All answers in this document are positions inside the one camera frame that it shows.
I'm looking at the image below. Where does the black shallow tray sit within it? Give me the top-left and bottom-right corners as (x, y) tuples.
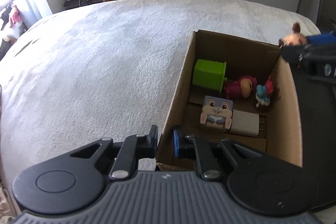
(290, 65), (335, 212)

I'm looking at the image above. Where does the white USB wall charger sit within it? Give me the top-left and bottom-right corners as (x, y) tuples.
(230, 110), (266, 137)

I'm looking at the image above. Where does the white fluffy blanket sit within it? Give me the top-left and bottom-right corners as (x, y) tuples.
(0, 0), (321, 188)

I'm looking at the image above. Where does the blue haired red figurine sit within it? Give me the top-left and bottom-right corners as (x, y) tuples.
(256, 77), (274, 107)

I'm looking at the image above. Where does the brown cardboard box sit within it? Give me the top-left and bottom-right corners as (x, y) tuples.
(156, 30), (303, 170)

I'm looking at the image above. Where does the grey bunny cube toy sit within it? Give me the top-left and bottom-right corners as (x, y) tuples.
(200, 96), (233, 132)

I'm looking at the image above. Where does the pink dinosaur suit figurine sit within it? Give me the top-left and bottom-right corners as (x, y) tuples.
(222, 76), (257, 100)

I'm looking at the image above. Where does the green plastic cube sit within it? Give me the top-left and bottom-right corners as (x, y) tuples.
(193, 59), (227, 93)

